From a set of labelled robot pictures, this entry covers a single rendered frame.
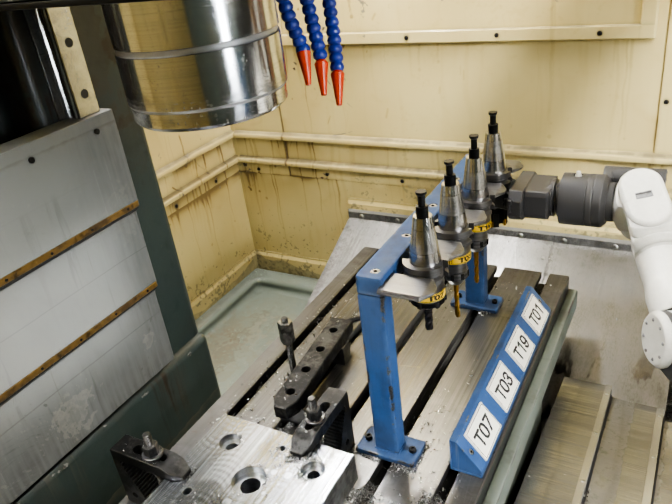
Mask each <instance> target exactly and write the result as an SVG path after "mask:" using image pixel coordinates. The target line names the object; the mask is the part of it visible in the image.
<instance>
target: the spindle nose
mask: <svg viewBox="0 0 672 504"><path fill-rule="evenodd" d="M101 8H102V12H103V15H104V19H105V23H106V26H107V30H108V33H109V37H110V41H111V44H112V48H113V49H114V50H115V53H114V55H115V59H116V63H117V66H118V70H119V73H120V77H121V81H122V84H123V88H124V92H125V95H126V99H127V103H128V106H129V107H130V108H131V109H132V113H133V116H134V120H135V122H136V123H137V124H138V125H140V126H142V127H144V128H146V129H148V130H152V131H159V132H190V131H200V130H208V129H214V128H219V127H225V126H229V125H233V124H237V123H241V122H245V121H248V120H251V119H254V118H257V117H260V116H262V115H265V114H267V113H269V112H271V111H273V110H275V109H276V108H278V107H279V106H280V105H281V104H282V103H283V102H284V101H285V100H286V98H287V97H288V89H287V83H286V81H287V79H288V77H287V70H286V64H285V57H284V51H283V44H282V37H281V31H280V27H279V26H278V23H279V18H278V11H277V5H276V0H163V1H148V2H133V3H118V4H102V5H101Z"/></svg>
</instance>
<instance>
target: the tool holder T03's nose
mask: <svg viewBox="0 0 672 504"><path fill-rule="evenodd" d="M448 269H449V276H444V279H445V280H447V281H448V282H449V283H450V284H451V285H460V284H462V283H463V281H464V280H465V279H466V278H467V277H468V276H469V269H468V265H467V263H465V264H463V265H458V266H448Z"/></svg>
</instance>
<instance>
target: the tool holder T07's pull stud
mask: <svg viewBox="0 0 672 504"><path fill-rule="evenodd" d="M426 194H427V190H426V189H417V190H416V191H415V195H417V198H418V204H417V205H416V206H415V209H416V217H418V218H426V217H428V216H429V208H428V204H426V203H425V195H426Z"/></svg>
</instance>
